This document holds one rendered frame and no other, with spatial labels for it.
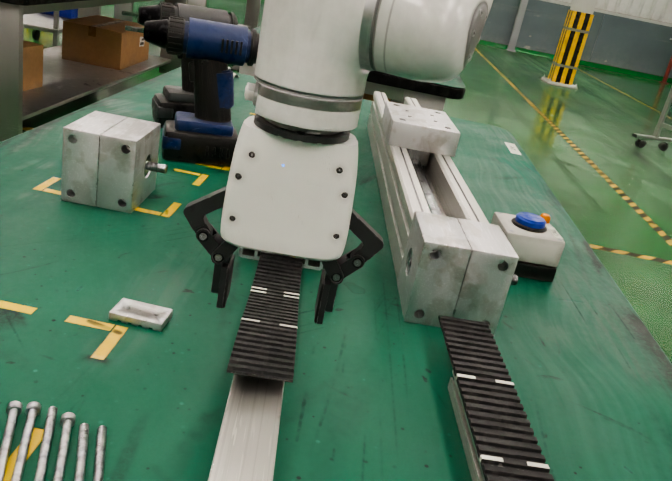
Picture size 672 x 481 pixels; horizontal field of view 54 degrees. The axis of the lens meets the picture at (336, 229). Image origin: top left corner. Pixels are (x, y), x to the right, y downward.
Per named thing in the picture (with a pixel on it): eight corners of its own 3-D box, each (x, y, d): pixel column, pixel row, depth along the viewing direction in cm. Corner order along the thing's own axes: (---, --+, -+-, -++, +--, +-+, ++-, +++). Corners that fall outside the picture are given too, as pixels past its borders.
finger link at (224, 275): (194, 231, 53) (186, 304, 55) (234, 238, 53) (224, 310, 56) (202, 217, 56) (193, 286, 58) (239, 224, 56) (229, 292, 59)
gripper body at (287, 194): (231, 109, 47) (213, 250, 51) (372, 135, 48) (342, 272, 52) (245, 90, 54) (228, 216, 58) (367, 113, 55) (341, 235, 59)
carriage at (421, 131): (450, 173, 107) (461, 133, 104) (384, 161, 106) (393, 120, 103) (436, 147, 122) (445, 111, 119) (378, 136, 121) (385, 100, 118)
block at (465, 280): (515, 340, 71) (542, 261, 68) (403, 321, 70) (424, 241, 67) (496, 300, 79) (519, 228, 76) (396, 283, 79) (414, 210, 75)
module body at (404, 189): (477, 297, 79) (496, 232, 76) (396, 283, 79) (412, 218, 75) (408, 134, 153) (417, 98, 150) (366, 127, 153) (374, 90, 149)
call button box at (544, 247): (552, 283, 87) (567, 240, 85) (482, 271, 87) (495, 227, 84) (535, 258, 95) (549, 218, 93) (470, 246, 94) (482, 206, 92)
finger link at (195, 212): (181, 176, 52) (184, 240, 54) (279, 180, 52) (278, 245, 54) (184, 171, 53) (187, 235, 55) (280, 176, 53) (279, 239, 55)
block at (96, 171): (150, 217, 83) (156, 145, 79) (60, 200, 83) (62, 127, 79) (172, 192, 92) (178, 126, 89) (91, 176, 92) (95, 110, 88)
